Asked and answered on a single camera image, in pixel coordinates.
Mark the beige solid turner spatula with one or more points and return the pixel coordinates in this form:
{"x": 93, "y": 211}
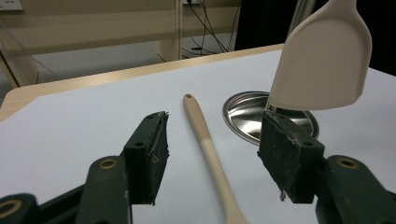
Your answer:
{"x": 320, "y": 62}

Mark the white wall socket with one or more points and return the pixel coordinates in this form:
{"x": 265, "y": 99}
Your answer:
{"x": 11, "y": 4}

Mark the beige perforated skimmer spoon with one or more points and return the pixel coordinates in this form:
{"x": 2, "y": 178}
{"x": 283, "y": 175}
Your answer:
{"x": 205, "y": 140}

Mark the steel utensil stand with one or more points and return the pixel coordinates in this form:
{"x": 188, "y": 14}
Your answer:
{"x": 246, "y": 115}

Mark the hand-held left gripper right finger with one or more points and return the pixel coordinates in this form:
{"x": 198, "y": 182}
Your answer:
{"x": 289, "y": 158}

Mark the beige wooden desk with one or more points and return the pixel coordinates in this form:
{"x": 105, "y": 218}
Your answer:
{"x": 93, "y": 28}

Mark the white paper sheet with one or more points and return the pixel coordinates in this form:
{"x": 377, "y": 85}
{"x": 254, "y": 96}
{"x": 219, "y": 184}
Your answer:
{"x": 77, "y": 109}

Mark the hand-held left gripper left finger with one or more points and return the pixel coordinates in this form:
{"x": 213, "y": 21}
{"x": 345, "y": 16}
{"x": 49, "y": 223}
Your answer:
{"x": 146, "y": 161}

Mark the black curtain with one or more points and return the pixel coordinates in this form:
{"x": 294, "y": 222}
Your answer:
{"x": 261, "y": 25}

